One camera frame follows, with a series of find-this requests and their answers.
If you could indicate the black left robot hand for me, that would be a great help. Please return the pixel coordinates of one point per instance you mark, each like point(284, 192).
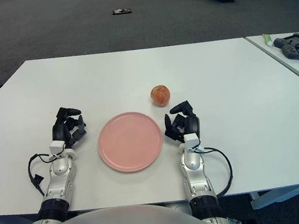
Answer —
point(59, 130)

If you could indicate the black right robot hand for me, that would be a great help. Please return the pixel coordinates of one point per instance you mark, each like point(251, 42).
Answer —
point(191, 123)

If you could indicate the red yellow apple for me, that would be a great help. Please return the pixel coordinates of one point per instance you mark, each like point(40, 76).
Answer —
point(160, 95)

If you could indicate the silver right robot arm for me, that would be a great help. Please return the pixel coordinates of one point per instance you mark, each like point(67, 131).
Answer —
point(192, 164)

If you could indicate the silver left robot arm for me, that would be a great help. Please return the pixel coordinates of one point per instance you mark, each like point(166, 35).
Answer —
point(59, 169)

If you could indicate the pink round plate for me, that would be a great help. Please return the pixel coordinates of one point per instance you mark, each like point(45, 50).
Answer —
point(130, 143)

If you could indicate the green white tube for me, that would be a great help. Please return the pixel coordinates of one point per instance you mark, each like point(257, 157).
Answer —
point(268, 40)

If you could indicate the flat black floor tray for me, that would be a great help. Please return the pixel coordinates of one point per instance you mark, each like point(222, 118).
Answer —
point(122, 11)

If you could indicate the blue grey table frame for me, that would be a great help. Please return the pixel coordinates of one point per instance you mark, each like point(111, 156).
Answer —
point(10, 220)

